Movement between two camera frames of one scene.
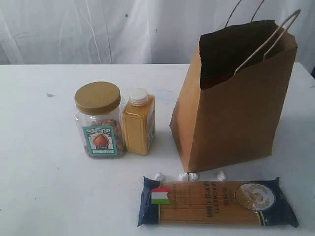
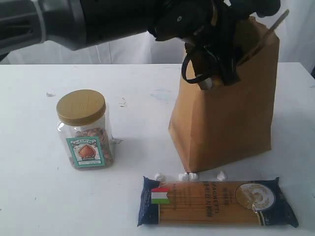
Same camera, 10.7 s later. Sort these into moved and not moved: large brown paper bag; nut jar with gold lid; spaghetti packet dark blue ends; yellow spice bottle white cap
Moved: large brown paper bag; nut jar with gold lid; yellow spice bottle white cap
Not moved: spaghetti packet dark blue ends
